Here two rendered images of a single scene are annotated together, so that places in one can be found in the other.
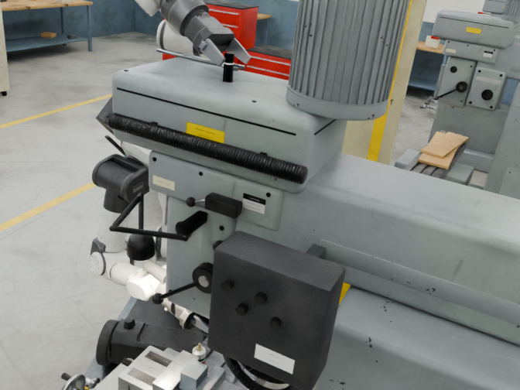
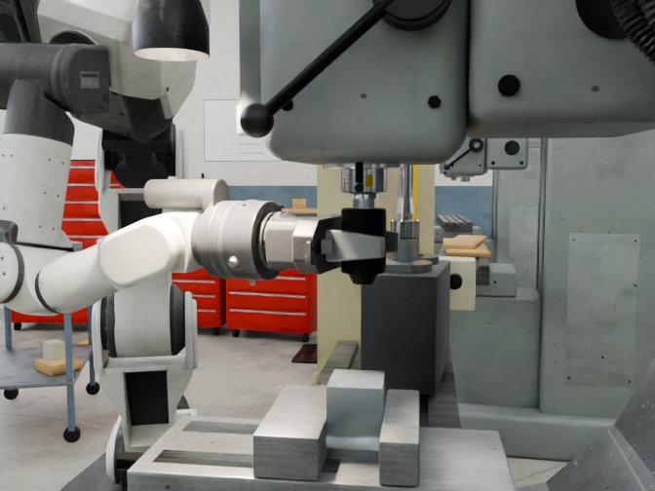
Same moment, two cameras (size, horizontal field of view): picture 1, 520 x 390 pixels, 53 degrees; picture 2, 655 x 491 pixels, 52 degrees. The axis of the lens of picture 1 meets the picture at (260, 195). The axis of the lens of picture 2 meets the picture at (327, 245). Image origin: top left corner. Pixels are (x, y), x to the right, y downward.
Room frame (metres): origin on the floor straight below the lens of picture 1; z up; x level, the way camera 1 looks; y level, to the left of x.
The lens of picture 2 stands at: (0.45, 0.32, 1.29)
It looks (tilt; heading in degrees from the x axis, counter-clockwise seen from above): 6 degrees down; 345
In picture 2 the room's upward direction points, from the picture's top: straight up
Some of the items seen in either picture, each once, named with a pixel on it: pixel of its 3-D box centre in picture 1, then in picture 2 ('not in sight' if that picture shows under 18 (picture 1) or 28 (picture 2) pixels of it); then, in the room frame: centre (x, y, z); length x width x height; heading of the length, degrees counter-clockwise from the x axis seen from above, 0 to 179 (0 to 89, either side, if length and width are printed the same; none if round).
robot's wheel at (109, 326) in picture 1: (110, 342); not in sight; (1.75, 0.59, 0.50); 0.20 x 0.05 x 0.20; 175
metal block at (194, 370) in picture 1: (193, 377); (356, 408); (1.06, 0.12, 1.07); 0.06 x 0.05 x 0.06; 157
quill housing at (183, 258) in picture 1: (216, 244); (368, 3); (1.11, 0.10, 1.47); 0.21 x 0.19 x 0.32; 156
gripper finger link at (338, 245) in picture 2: (200, 325); (352, 246); (1.09, 0.12, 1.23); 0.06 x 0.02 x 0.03; 52
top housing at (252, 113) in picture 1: (230, 116); not in sight; (1.11, 0.09, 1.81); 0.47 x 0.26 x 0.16; 66
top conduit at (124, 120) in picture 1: (202, 145); not in sight; (0.97, 0.13, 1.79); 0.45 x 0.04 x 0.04; 66
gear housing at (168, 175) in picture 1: (236, 173); not in sight; (1.10, 0.06, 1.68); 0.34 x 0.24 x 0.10; 66
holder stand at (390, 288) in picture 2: not in sight; (407, 317); (1.51, -0.11, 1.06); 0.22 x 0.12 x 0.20; 149
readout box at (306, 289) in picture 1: (271, 311); not in sight; (0.69, -0.04, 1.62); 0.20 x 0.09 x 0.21; 66
